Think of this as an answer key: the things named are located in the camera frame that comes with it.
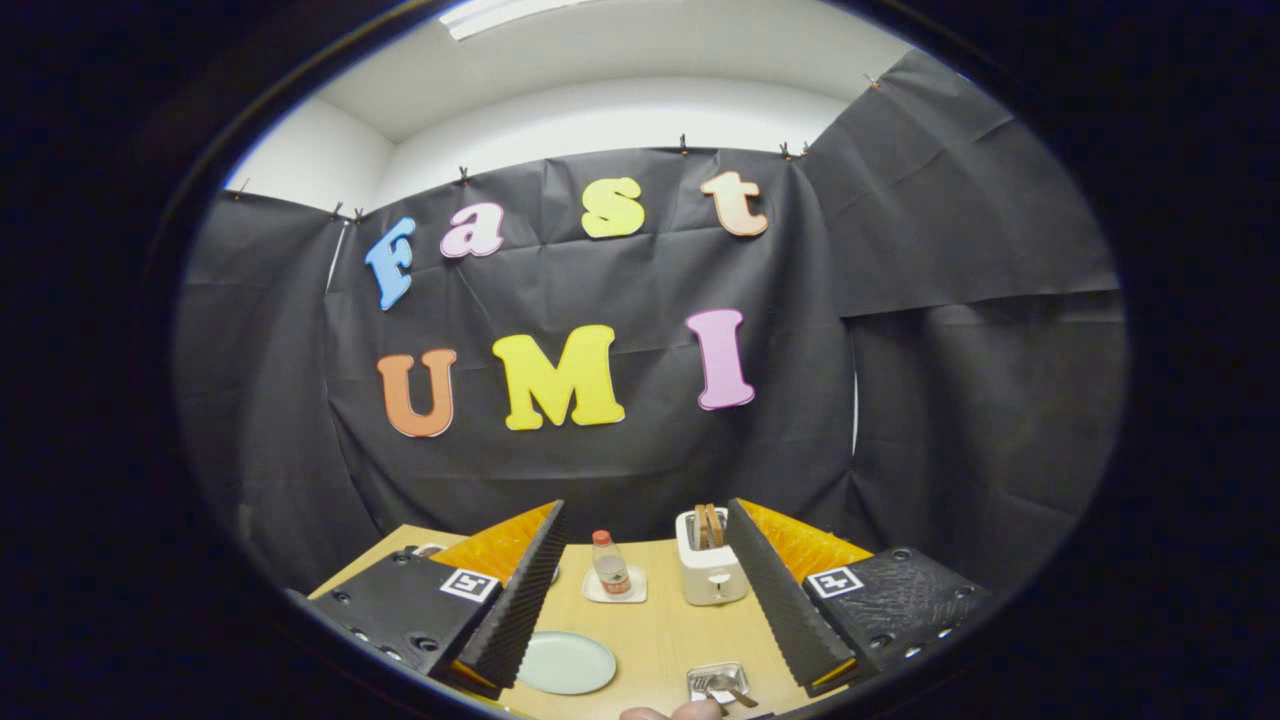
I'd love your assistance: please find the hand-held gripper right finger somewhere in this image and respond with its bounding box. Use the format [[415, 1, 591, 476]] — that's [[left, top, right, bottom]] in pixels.
[[725, 497, 996, 698]]

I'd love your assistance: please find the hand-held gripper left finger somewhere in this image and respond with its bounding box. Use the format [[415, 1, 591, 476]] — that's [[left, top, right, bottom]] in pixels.
[[295, 498, 569, 701]]

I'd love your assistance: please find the white toaster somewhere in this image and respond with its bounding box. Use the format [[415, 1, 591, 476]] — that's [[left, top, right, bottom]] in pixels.
[[675, 505, 749, 607]]

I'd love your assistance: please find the light green plate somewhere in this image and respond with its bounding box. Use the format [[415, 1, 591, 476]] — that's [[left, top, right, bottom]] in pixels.
[[516, 630, 618, 696]]

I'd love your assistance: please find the clear plastic drain basket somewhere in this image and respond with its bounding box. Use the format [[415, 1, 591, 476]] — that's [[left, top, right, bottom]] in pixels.
[[686, 662, 751, 706]]

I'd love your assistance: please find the clear water bottle red label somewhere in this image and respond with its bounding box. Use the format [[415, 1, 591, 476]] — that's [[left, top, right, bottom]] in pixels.
[[591, 530, 633, 599]]

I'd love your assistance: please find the white square coaster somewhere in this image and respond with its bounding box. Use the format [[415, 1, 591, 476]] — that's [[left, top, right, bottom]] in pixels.
[[582, 565, 648, 605]]

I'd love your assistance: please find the ceiling light panel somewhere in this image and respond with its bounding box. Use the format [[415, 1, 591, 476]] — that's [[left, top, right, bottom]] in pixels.
[[440, 0, 601, 41]]

